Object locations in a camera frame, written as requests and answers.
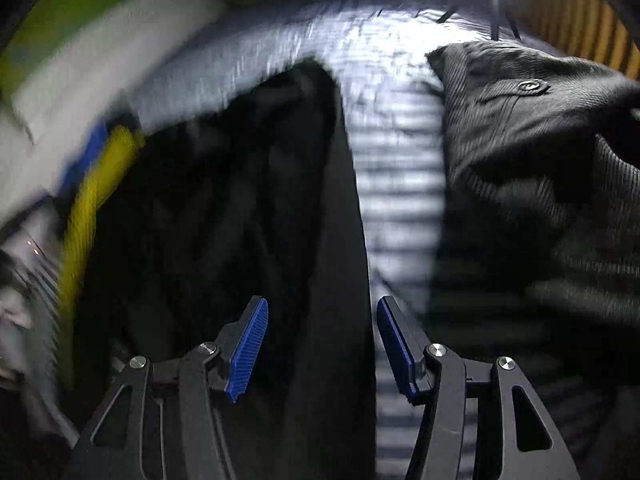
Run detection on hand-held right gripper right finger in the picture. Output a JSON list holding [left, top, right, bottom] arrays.
[[376, 295, 581, 480]]

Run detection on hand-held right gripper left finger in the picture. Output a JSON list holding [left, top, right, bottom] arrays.
[[62, 295, 270, 480]]

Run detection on dark grey ribbed pants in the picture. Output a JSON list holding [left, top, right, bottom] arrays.
[[426, 39, 640, 361]]

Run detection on blue white striped bed sheet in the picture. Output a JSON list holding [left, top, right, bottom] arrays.
[[135, 0, 568, 480]]

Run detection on black tripod stand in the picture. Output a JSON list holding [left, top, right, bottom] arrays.
[[435, 0, 523, 42]]

